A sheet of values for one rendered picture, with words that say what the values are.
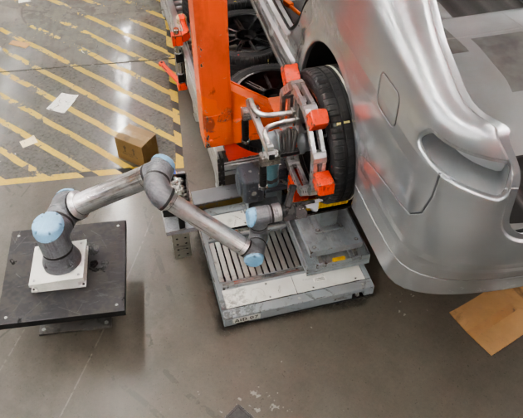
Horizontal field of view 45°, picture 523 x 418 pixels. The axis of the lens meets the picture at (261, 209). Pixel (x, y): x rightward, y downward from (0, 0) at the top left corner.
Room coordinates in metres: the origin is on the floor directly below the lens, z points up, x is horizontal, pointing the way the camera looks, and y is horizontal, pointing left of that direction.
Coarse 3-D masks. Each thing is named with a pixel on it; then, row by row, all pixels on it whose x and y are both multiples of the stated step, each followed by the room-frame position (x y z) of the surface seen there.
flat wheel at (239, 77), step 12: (240, 72) 3.42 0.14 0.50; (252, 72) 3.43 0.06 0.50; (264, 72) 3.44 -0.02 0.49; (276, 72) 3.44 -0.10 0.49; (240, 84) 3.31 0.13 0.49; (252, 84) 3.33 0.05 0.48; (264, 84) 3.44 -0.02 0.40; (276, 84) 3.44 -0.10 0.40; (240, 144) 2.96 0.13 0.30; (252, 144) 2.91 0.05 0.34
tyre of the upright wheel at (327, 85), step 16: (336, 64) 2.55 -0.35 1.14; (304, 80) 2.51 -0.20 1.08; (320, 80) 2.36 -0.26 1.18; (336, 80) 2.37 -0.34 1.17; (320, 96) 2.29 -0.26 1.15; (336, 96) 2.27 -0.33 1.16; (336, 112) 2.20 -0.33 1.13; (336, 128) 2.15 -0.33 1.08; (352, 128) 2.16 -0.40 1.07; (336, 144) 2.10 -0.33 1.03; (352, 144) 2.11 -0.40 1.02; (336, 160) 2.07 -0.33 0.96; (352, 160) 2.08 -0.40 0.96; (336, 176) 2.05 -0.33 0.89; (352, 176) 2.07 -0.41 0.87; (336, 192) 2.06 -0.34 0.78; (352, 192) 2.08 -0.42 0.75
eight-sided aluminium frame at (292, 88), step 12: (288, 84) 2.46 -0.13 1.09; (300, 84) 2.43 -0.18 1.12; (288, 96) 2.57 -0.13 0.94; (300, 96) 2.33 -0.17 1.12; (288, 108) 2.59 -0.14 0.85; (312, 108) 2.24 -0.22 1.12; (312, 132) 2.17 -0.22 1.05; (312, 144) 2.13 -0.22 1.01; (324, 144) 2.13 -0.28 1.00; (312, 156) 2.09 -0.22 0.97; (324, 156) 2.10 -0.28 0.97; (288, 168) 2.41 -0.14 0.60; (300, 168) 2.39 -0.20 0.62; (312, 168) 2.09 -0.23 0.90; (324, 168) 2.09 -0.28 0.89; (312, 180) 2.08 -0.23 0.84; (300, 192) 2.22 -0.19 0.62; (312, 192) 2.08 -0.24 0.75
